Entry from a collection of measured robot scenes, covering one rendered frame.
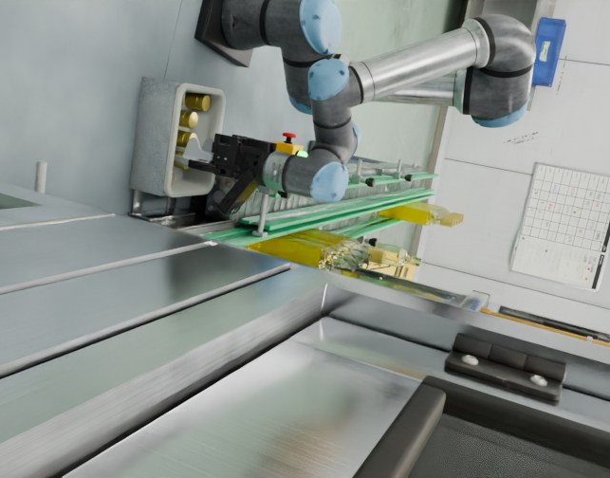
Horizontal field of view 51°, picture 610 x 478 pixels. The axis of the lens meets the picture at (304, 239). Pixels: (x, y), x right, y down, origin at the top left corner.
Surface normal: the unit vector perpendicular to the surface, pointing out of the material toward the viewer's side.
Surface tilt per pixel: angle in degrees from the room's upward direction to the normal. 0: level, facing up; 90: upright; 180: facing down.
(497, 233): 90
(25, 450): 0
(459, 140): 90
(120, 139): 0
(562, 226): 90
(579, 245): 90
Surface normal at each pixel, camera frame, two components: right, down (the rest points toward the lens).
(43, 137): 0.90, 0.23
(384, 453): 0.17, -0.97
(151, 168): -0.40, 0.11
